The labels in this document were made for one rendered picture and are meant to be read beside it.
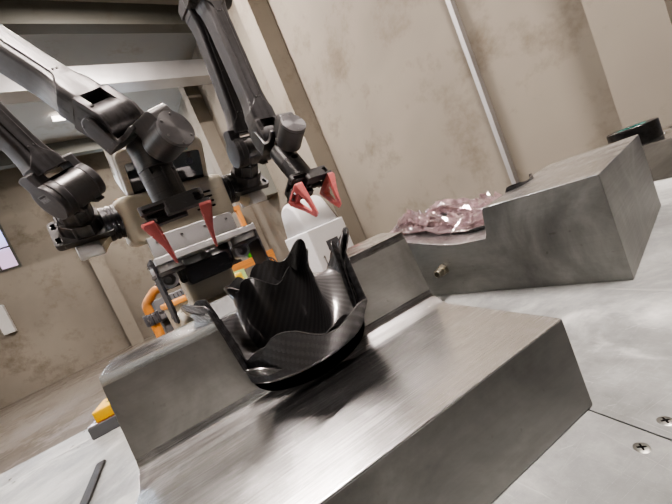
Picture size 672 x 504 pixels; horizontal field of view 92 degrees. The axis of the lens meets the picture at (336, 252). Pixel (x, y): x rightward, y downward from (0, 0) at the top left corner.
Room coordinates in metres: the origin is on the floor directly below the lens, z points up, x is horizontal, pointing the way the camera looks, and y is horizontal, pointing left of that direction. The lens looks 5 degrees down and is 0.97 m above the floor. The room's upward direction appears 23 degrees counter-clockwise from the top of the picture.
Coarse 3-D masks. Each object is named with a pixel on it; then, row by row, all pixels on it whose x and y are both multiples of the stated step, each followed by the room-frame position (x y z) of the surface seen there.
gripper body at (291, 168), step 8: (288, 160) 0.77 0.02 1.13; (296, 160) 0.77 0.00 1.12; (288, 168) 0.77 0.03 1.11; (296, 168) 0.76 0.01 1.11; (304, 168) 0.76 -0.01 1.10; (312, 168) 0.76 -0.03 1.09; (288, 176) 0.77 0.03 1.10; (296, 176) 0.74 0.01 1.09; (304, 176) 0.75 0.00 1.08; (288, 184) 0.74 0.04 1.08; (304, 184) 0.77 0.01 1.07; (312, 184) 0.80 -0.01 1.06; (320, 184) 0.81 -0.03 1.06; (288, 192) 0.76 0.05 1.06
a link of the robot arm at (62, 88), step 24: (0, 24) 0.53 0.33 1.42; (0, 48) 0.51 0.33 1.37; (24, 48) 0.52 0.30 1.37; (0, 72) 0.53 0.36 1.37; (24, 72) 0.52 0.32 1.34; (48, 72) 0.52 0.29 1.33; (72, 72) 0.53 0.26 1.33; (48, 96) 0.52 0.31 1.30; (72, 96) 0.51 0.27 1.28; (96, 96) 0.55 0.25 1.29; (120, 96) 0.55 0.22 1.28; (72, 120) 0.53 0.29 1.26; (120, 120) 0.53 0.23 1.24
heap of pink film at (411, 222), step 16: (496, 192) 0.53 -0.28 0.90; (432, 208) 0.63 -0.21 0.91; (448, 208) 0.60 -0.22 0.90; (464, 208) 0.58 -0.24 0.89; (480, 208) 0.49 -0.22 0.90; (400, 224) 0.57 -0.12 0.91; (416, 224) 0.54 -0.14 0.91; (432, 224) 0.51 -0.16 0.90; (448, 224) 0.50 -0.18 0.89; (464, 224) 0.48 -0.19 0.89; (480, 224) 0.47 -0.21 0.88
